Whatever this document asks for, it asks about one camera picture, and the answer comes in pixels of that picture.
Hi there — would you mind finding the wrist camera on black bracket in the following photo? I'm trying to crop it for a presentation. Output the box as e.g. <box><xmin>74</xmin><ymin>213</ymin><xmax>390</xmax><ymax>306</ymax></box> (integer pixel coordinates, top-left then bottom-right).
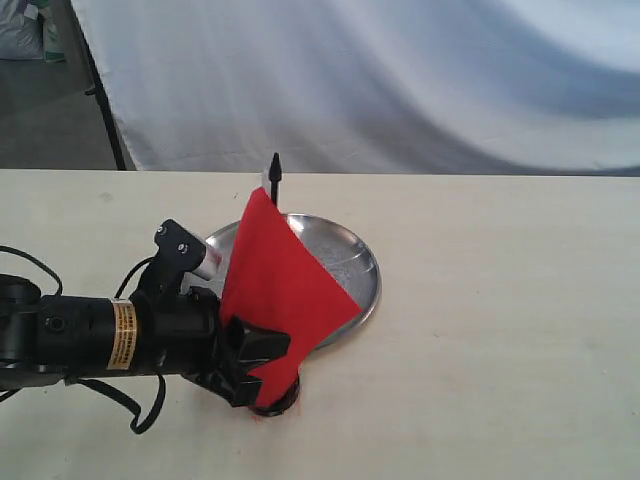
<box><xmin>137</xmin><ymin>219</ymin><xmax>222</xmax><ymax>297</ymax></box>

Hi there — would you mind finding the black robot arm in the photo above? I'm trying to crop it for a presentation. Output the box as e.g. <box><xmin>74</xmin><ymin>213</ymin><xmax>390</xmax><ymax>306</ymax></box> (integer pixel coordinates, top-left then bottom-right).
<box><xmin>1</xmin><ymin>275</ymin><xmax>291</xmax><ymax>408</ymax></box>

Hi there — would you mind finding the round steel plate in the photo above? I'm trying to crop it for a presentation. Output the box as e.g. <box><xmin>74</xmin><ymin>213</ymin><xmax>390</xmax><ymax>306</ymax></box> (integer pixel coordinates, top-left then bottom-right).
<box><xmin>206</xmin><ymin>213</ymin><xmax>382</xmax><ymax>350</ymax></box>

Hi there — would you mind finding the black backdrop stand pole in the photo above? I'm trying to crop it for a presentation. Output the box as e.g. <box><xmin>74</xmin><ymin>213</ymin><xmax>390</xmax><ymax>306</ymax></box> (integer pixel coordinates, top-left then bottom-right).
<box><xmin>61</xmin><ymin>1</ymin><xmax>128</xmax><ymax>171</ymax></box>

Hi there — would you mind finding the white backdrop cloth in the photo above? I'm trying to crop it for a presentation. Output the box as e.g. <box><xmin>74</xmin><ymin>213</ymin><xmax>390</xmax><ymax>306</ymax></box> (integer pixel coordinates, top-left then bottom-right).
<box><xmin>73</xmin><ymin>1</ymin><xmax>639</xmax><ymax>175</ymax></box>

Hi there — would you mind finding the green white bag in background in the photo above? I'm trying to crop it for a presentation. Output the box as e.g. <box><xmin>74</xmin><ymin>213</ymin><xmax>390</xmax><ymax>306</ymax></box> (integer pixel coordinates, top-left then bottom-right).
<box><xmin>40</xmin><ymin>7</ymin><xmax>66</xmax><ymax>63</ymax></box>

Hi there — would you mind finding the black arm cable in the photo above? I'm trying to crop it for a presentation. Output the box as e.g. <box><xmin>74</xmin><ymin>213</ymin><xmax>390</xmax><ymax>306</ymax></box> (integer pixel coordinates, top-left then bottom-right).
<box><xmin>0</xmin><ymin>244</ymin><xmax>168</xmax><ymax>435</ymax></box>

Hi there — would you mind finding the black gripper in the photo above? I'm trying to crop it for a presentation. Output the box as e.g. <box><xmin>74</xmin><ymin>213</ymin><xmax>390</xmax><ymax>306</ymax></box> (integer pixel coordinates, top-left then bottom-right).
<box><xmin>130</xmin><ymin>287</ymin><xmax>291</xmax><ymax>407</ymax></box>

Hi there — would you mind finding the white sack in background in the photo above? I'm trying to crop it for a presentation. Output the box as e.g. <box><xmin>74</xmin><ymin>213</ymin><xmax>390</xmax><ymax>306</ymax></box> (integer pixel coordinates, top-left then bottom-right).
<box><xmin>1</xmin><ymin>0</ymin><xmax>43</xmax><ymax>61</ymax></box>

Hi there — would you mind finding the red flag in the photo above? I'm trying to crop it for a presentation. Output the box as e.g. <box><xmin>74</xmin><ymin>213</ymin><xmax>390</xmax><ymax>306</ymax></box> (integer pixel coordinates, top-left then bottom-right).
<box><xmin>220</xmin><ymin>154</ymin><xmax>361</xmax><ymax>410</ymax></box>

